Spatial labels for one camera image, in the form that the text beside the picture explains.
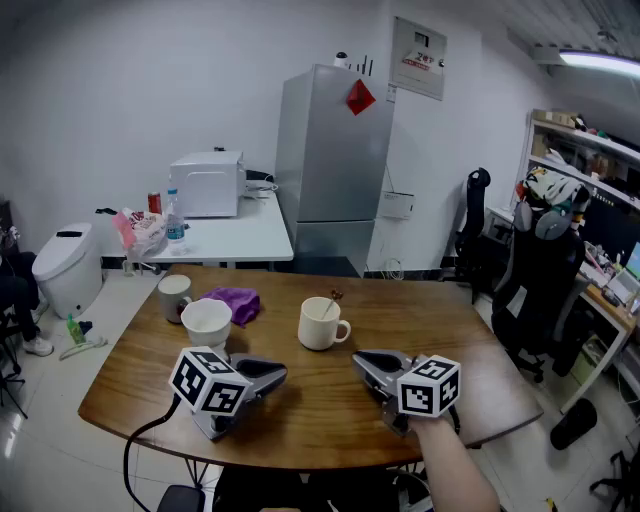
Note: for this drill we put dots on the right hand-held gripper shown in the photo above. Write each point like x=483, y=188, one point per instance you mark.
x=430, y=385

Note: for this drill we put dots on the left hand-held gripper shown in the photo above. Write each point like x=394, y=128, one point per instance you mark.
x=210, y=382

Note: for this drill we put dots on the metal spoon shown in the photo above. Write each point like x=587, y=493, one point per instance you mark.
x=331, y=304

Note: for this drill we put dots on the person's right forearm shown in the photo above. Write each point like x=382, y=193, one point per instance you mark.
x=450, y=470

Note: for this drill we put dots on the white fluted cup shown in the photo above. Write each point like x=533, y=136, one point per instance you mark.
x=206, y=320

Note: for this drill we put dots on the purple cloth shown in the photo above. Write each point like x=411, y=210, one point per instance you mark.
x=237, y=302

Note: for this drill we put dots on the grey mug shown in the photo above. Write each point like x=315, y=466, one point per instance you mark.
x=172, y=295

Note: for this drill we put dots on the white side table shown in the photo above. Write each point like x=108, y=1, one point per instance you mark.
x=240, y=235

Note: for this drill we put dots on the black slim office chair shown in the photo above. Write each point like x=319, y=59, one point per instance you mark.
x=472, y=225

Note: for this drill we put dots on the clear water bottle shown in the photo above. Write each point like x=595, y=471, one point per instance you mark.
x=175, y=225

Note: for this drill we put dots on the pink and white plastic bag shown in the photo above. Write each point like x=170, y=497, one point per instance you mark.
x=142, y=230

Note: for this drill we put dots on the green bottle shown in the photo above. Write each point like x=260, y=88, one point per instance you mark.
x=76, y=331

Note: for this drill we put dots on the black cylinder bin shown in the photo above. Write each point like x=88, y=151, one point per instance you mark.
x=575, y=422

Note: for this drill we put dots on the white microwave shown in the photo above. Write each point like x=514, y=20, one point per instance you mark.
x=205, y=185

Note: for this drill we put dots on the red drink can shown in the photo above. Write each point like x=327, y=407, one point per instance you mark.
x=154, y=203

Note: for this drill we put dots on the silver fridge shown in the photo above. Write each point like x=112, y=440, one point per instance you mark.
x=330, y=165

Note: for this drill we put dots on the white toilet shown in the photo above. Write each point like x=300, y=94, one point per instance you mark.
x=65, y=270

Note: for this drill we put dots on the wooden work desk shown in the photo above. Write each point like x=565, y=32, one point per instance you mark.
x=607, y=310

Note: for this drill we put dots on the patterned cloth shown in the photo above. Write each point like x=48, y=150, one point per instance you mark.
x=550, y=187

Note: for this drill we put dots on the black monitor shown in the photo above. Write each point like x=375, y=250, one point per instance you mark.
x=610, y=230

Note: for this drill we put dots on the red diamond paper decoration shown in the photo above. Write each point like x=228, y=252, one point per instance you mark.
x=360, y=97

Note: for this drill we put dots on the white storage shelf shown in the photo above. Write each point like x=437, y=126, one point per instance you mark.
x=590, y=145

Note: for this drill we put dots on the black router antennas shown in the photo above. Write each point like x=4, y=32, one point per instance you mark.
x=365, y=65

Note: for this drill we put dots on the long ceiling light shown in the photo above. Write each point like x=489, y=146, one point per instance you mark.
x=600, y=62

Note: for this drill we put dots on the white wall box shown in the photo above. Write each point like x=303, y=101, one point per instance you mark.
x=397, y=205

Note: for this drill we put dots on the grey wall electrical panel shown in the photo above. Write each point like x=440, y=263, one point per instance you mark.
x=419, y=60

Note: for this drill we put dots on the white security camera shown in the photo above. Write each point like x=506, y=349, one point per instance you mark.
x=341, y=60

